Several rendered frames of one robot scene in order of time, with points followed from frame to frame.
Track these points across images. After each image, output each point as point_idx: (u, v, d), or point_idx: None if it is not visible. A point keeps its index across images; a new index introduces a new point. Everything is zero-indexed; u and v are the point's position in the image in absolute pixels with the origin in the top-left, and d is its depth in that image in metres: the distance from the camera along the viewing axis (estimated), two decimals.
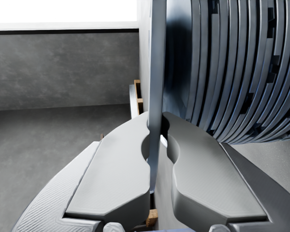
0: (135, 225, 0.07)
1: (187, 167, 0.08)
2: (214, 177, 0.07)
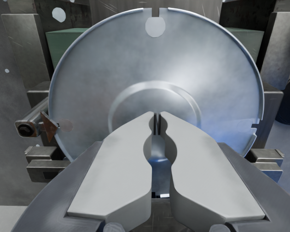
0: (136, 225, 0.07)
1: (185, 167, 0.08)
2: (212, 177, 0.07)
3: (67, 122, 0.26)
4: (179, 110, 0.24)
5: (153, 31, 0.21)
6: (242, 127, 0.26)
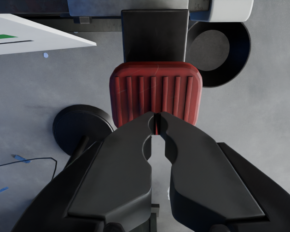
0: (136, 225, 0.07)
1: (185, 167, 0.08)
2: (212, 177, 0.07)
3: None
4: None
5: None
6: None
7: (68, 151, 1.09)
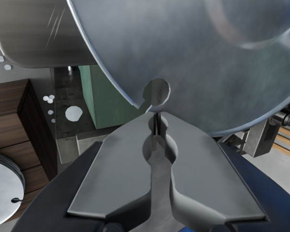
0: (136, 226, 0.07)
1: (185, 167, 0.08)
2: (212, 176, 0.07)
3: None
4: None
5: None
6: None
7: None
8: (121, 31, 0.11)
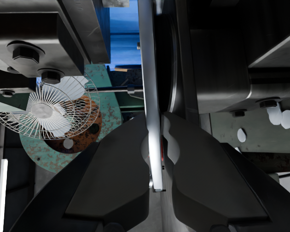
0: (135, 225, 0.07)
1: (187, 167, 0.08)
2: (215, 177, 0.07)
3: None
4: None
5: None
6: None
7: None
8: None
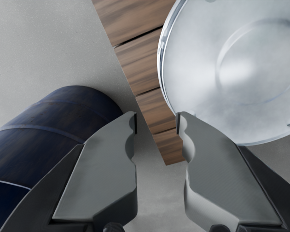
0: (124, 224, 0.07)
1: (201, 167, 0.08)
2: (229, 179, 0.07)
3: None
4: (288, 72, 0.28)
5: None
6: None
7: None
8: (178, 92, 0.30)
